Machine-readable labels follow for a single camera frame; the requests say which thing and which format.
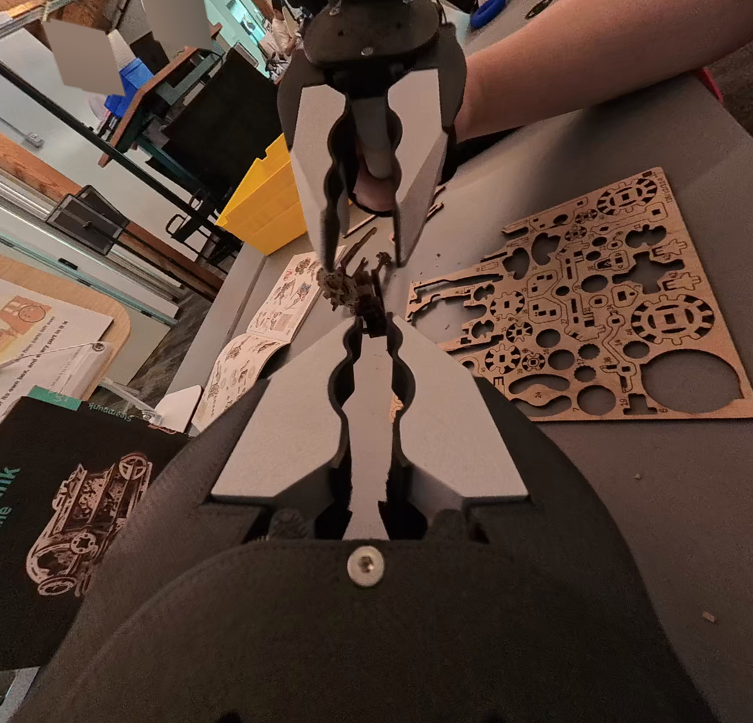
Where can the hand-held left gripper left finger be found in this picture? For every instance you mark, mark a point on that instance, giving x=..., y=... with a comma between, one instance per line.
x=276, y=440

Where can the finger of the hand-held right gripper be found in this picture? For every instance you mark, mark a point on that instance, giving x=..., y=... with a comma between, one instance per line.
x=423, y=140
x=312, y=146

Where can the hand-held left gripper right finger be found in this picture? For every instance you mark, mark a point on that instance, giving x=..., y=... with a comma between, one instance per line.
x=465, y=440

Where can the dark wooden gear mechanism model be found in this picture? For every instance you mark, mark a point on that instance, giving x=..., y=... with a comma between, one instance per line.
x=344, y=287

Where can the small dark wooden gear part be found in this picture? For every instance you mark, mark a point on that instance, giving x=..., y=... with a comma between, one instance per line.
x=375, y=321

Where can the person's right forearm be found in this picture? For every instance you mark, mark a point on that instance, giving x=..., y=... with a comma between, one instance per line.
x=588, y=52

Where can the black model kit box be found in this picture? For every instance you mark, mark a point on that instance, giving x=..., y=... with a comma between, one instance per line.
x=35, y=440

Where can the laser-cut plywood parts sheet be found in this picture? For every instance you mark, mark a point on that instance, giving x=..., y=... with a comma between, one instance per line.
x=742, y=406

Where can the person's right hand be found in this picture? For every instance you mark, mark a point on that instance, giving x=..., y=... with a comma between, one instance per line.
x=373, y=190

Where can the yellow plastic bin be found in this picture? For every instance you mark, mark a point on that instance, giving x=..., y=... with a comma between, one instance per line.
x=265, y=205

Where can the black fabric panel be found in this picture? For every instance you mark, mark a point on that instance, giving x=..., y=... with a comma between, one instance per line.
x=223, y=123

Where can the thin wooden stick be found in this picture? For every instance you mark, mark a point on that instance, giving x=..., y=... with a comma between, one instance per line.
x=362, y=224

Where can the illustrated instruction booklet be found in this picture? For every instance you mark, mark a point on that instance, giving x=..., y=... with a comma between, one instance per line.
x=247, y=352

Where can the white plastic packaging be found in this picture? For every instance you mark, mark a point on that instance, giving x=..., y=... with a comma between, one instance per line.
x=179, y=408

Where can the wood-edged background desk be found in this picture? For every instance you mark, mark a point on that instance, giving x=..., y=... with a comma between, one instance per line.
x=147, y=93

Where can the blue plastic bin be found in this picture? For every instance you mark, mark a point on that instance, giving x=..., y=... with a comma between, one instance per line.
x=132, y=81

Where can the black drawer box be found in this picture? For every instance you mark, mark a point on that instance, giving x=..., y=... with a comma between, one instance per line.
x=88, y=220

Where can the instruction poster board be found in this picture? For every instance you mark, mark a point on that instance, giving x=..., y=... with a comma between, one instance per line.
x=59, y=323

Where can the black metal frame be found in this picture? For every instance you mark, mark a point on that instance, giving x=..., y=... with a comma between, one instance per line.
x=117, y=152

